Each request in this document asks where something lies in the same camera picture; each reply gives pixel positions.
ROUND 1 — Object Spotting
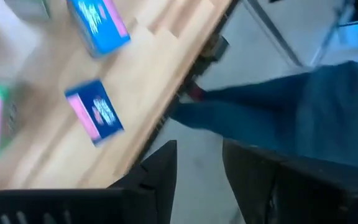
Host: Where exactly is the person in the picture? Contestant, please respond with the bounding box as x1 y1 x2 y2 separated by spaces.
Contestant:
170 60 358 172

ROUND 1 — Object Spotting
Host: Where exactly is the black aluminium table frame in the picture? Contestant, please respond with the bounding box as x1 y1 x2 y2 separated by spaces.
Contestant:
134 0 241 166

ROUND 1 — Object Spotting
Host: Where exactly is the Frosted Flakes cereal box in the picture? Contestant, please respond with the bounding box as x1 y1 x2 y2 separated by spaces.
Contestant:
63 78 125 147

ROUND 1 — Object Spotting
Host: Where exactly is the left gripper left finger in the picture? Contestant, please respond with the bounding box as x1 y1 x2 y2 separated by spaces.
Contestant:
0 139 178 224

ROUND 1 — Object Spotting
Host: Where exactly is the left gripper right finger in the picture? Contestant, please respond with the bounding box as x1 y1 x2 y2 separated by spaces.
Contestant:
222 139 358 224

